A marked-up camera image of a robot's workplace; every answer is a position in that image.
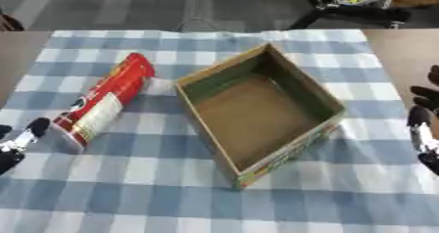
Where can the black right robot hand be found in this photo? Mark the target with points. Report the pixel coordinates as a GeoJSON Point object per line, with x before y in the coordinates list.
{"type": "Point", "coordinates": [426, 126]}

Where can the black tripod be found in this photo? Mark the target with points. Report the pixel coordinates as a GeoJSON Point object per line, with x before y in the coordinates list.
{"type": "Point", "coordinates": [343, 8]}

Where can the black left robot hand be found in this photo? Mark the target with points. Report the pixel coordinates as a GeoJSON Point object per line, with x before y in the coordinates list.
{"type": "Point", "coordinates": [16, 144]}

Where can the red cylindrical bottle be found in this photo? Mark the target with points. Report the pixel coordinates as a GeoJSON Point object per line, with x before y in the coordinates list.
{"type": "Point", "coordinates": [103, 102]}

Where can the open tan cardboard box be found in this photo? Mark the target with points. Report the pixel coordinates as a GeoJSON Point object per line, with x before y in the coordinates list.
{"type": "Point", "coordinates": [260, 113]}

